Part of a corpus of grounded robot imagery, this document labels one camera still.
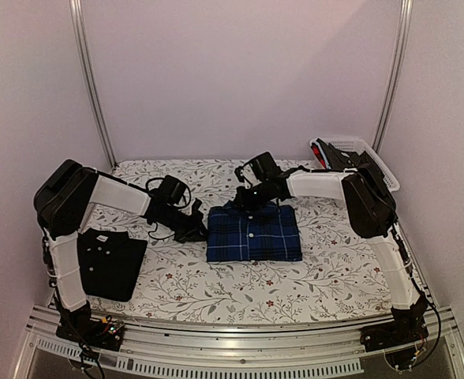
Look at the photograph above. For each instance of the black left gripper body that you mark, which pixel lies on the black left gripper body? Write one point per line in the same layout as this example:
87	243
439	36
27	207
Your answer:
185	230

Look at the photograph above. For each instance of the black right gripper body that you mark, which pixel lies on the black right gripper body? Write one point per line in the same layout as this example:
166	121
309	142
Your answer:
256	200

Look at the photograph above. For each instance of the blue plaid long sleeve shirt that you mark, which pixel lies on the blue plaid long sleeve shirt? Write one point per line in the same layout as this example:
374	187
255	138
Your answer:
268	234

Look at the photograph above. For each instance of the black polo shirt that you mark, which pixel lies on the black polo shirt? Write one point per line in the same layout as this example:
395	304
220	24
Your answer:
110	263

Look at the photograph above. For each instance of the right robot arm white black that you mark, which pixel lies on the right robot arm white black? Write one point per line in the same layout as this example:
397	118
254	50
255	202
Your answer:
371	211

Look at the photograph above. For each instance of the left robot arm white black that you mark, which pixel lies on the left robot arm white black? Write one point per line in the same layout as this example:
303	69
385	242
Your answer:
62	201

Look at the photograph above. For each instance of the dark striped shirt in basket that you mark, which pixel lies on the dark striped shirt in basket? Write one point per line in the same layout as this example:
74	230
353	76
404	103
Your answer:
346	158

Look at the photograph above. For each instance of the white plastic laundry basket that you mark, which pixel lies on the white plastic laundry basket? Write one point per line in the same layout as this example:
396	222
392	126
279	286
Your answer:
358	162

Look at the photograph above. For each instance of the floral patterned table mat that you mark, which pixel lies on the floral patterned table mat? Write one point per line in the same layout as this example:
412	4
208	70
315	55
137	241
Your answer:
340	276

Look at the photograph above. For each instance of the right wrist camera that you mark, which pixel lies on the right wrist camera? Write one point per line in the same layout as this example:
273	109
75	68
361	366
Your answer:
244	173

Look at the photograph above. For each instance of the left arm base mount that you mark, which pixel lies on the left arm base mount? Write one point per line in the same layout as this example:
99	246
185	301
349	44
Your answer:
105	333

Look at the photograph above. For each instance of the aluminium front rail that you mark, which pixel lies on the aluminium front rail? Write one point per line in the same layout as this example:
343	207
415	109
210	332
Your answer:
163	349

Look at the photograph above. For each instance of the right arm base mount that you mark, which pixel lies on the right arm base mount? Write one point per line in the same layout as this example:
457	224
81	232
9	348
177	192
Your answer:
402	341

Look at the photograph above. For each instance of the left aluminium frame post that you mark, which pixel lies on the left aluminium frame post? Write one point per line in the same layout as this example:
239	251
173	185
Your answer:
79	30

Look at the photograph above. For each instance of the aluminium frame post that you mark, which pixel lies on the aluminium frame post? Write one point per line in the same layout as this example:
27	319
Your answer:
79	30
399	51

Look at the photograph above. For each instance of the right aluminium frame post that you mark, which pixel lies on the right aluminium frame post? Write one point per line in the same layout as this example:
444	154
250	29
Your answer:
399	51

